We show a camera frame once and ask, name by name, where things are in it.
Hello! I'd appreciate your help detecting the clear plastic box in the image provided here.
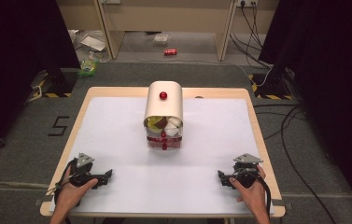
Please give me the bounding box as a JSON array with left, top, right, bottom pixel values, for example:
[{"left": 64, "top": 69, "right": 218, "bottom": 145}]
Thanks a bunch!
[{"left": 153, "top": 33, "right": 171, "bottom": 45}]

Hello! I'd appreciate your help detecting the black curtain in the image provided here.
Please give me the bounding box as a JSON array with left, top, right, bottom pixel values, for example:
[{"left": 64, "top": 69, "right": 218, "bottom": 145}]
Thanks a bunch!
[
  {"left": 259, "top": 0, "right": 352, "bottom": 216},
  {"left": 0, "top": 0, "right": 81, "bottom": 162}
]

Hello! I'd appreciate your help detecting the black floor cable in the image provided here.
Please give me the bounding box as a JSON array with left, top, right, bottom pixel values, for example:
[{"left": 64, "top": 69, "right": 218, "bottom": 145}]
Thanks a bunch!
[
  {"left": 280, "top": 105, "right": 340, "bottom": 224},
  {"left": 254, "top": 111, "right": 308, "bottom": 141},
  {"left": 252, "top": 103, "right": 303, "bottom": 108}
]

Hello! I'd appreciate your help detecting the person's left hand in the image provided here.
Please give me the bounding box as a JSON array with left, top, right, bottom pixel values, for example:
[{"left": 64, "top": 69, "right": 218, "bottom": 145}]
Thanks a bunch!
[{"left": 54, "top": 169, "right": 100, "bottom": 210}]

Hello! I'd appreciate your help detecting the person's right hand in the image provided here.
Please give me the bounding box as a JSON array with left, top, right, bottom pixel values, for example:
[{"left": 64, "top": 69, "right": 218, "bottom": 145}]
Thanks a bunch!
[{"left": 229, "top": 165, "right": 270, "bottom": 215}]

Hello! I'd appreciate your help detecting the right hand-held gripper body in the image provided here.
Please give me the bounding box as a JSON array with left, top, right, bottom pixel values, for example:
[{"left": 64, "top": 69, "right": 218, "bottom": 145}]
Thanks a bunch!
[{"left": 226, "top": 153, "right": 264, "bottom": 189}]

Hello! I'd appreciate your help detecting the green plastic bag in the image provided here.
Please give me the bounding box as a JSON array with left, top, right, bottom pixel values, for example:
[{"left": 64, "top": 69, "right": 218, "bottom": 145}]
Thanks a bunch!
[{"left": 77, "top": 57, "right": 100, "bottom": 77}]

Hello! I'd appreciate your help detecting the beige wooden desk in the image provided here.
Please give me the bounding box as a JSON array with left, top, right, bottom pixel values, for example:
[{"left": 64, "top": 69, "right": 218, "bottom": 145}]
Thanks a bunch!
[{"left": 55, "top": 0, "right": 280, "bottom": 63}]

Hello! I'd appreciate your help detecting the white wall socket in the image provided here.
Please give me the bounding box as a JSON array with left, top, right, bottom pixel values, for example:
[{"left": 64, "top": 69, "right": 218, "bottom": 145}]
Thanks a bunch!
[{"left": 235, "top": 0, "right": 259, "bottom": 8}]

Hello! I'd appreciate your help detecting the pile of small capsules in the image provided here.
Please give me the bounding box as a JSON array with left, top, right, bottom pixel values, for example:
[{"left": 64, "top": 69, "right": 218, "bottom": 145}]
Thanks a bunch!
[{"left": 147, "top": 116, "right": 183, "bottom": 137}]

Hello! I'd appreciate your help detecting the black power cable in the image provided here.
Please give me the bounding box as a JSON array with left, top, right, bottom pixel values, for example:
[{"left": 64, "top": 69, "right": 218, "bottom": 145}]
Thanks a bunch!
[
  {"left": 240, "top": 2, "right": 265, "bottom": 52},
  {"left": 229, "top": 2, "right": 273, "bottom": 69}
]

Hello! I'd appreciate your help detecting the white table mat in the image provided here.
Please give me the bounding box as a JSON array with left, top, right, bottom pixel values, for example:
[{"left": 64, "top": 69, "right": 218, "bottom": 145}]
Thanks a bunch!
[{"left": 49, "top": 96, "right": 275, "bottom": 217}]

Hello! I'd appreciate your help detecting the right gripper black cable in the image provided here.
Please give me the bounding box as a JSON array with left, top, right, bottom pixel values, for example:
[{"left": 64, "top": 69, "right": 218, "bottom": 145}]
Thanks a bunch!
[{"left": 257, "top": 175, "right": 273, "bottom": 217}]

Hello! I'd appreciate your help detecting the white flat carton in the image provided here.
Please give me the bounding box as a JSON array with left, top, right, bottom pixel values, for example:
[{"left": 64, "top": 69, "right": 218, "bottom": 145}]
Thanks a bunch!
[{"left": 79, "top": 34, "right": 107, "bottom": 52}]

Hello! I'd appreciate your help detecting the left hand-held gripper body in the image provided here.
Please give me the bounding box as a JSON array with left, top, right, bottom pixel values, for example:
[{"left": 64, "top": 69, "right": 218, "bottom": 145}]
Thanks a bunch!
[{"left": 67, "top": 152, "right": 105, "bottom": 188}]

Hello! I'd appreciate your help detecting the black stand base striped tape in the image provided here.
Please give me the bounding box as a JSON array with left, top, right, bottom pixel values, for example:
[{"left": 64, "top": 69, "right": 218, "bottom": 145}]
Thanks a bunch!
[
  {"left": 247, "top": 73, "right": 293, "bottom": 101},
  {"left": 30, "top": 68, "right": 78, "bottom": 99}
]

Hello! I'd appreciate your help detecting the crumpled clear plastic bag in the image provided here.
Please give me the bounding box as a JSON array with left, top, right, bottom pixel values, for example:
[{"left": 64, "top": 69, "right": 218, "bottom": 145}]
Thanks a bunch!
[{"left": 67, "top": 29, "right": 82, "bottom": 49}]

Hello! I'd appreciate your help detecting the clear drawer with red knob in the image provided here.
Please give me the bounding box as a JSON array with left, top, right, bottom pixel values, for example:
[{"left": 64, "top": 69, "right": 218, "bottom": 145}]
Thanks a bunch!
[
  {"left": 147, "top": 142, "right": 182, "bottom": 151},
  {"left": 144, "top": 115, "right": 184, "bottom": 138}
]

